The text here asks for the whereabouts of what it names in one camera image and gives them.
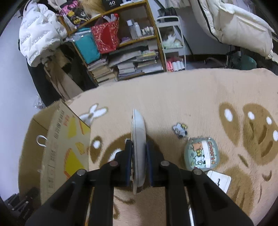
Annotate brown cardboard box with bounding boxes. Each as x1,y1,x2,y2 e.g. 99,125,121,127
18,100,91,206

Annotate cartoon round pouch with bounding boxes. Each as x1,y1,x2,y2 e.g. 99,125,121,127
184,137,220,171

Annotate beige patterned carpet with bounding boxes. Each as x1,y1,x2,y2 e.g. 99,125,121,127
68,69,277,225

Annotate plastic bag with snacks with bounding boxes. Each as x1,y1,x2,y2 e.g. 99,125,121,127
33,95,46,110

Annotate black hanging coat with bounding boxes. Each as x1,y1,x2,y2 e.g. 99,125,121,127
18,39,66,107

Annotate stack of books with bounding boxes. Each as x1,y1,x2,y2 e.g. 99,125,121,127
87,57,118,83

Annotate teal fabric bag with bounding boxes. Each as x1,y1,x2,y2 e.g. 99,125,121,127
71,28,100,64

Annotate wooden bookshelf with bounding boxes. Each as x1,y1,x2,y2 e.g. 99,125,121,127
66,1,165,86

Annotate red patterned gift bag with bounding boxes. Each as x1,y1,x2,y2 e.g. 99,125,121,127
91,14,120,54

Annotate white puffer jacket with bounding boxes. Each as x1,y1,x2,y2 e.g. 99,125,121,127
19,1,67,67

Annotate white metal trolley cart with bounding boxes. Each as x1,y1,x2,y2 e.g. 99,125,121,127
156,15,187,72

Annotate cream down coat on chair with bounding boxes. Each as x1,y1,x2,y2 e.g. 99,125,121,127
190,1,275,60

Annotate white bottles on shelf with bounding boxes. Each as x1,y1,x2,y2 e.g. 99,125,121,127
126,19,155,39

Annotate blonde wig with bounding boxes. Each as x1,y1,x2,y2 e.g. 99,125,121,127
80,0,105,15

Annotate black box marked 40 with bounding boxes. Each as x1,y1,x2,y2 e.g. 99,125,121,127
102,0,122,11

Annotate cartoon keychain charm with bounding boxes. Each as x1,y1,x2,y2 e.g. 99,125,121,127
172,122,187,139

